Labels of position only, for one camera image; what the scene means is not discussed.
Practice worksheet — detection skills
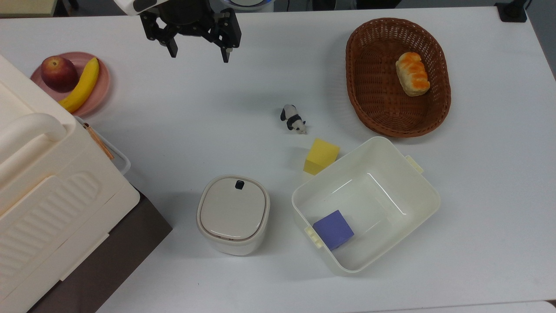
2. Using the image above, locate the pink plate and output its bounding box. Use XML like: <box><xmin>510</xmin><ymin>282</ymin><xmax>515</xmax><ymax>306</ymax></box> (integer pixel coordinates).
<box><xmin>30</xmin><ymin>52</ymin><xmax>111</xmax><ymax>117</ymax></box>

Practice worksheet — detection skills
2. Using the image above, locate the dark brown wooden cabinet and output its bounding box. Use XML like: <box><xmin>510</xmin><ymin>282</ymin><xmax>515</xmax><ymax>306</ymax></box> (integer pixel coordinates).
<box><xmin>26</xmin><ymin>187</ymin><xmax>173</xmax><ymax>313</ymax></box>

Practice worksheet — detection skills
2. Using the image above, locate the toy bread loaf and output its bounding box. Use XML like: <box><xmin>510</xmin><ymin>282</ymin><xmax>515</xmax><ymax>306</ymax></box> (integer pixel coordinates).
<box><xmin>395</xmin><ymin>52</ymin><xmax>431</xmax><ymax>97</ymax></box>

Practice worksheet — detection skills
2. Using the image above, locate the brown wooden drawer white handle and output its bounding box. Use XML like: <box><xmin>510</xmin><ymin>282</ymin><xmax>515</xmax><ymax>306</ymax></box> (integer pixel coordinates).
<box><xmin>74</xmin><ymin>115</ymin><xmax>132</xmax><ymax>176</ymax></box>

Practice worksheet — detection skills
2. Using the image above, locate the brown wicker basket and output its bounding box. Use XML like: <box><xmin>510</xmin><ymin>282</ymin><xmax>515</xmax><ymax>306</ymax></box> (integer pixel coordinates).
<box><xmin>346</xmin><ymin>17</ymin><xmax>452</xmax><ymax>138</ymax></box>

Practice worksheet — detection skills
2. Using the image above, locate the yellow foam cube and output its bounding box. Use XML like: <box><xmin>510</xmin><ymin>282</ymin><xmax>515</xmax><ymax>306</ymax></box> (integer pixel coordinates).
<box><xmin>303</xmin><ymin>138</ymin><xmax>340</xmax><ymax>176</ymax></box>

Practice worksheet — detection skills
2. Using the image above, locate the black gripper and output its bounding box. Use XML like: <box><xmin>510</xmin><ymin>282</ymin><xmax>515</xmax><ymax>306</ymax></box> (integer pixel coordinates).
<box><xmin>139</xmin><ymin>0</ymin><xmax>242</xmax><ymax>63</ymax></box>

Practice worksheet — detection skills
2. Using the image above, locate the small white lidded trash can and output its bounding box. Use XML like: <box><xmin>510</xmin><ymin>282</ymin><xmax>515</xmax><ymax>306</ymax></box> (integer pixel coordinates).
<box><xmin>196</xmin><ymin>175</ymin><xmax>271</xmax><ymax>256</ymax></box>

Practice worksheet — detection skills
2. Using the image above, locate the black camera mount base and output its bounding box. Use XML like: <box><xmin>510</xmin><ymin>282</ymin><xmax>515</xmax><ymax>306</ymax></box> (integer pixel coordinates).
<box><xmin>495</xmin><ymin>0</ymin><xmax>528</xmax><ymax>23</ymax></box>

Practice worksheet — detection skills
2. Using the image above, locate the purple foam cube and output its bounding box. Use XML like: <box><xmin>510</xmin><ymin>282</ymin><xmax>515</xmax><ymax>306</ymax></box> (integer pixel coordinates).
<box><xmin>313</xmin><ymin>210</ymin><xmax>354</xmax><ymax>251</ymax></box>

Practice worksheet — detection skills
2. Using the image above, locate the small panda figurine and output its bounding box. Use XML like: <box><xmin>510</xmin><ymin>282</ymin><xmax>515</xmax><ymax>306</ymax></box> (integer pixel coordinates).
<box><xmin>280</xmin><ymin>104</ymin><xmax>308</xmax><ymax>134</ymax></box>

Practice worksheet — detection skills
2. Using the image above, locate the white plastic bin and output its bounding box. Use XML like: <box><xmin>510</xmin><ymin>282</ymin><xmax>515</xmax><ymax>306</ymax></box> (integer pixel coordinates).
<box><xmin>291</xmin><ymin>136</ymin><xmax>441</xmax><ymax>275</ymax></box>

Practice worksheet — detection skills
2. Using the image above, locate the red apple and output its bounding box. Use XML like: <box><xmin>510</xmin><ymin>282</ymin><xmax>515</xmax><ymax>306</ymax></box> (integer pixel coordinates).
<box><xmin>41</xmin><ymin>56</ymin><xmax>79</xmax><ymax>93</ymax></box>

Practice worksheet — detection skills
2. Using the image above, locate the yellow banana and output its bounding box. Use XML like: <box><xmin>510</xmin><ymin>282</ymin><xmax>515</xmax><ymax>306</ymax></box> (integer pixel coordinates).
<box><xmin>59</xmin><ymin>57</ymin><xmax>100</xmax><ymax>113</ymax></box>

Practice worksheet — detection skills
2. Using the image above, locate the cream plastic storage box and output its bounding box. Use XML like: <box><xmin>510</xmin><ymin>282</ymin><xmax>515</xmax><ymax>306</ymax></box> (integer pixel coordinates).
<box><xmin>0</xmin><ymin>54</ymin><xmax>140</xmax><ymax>313</ymax></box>

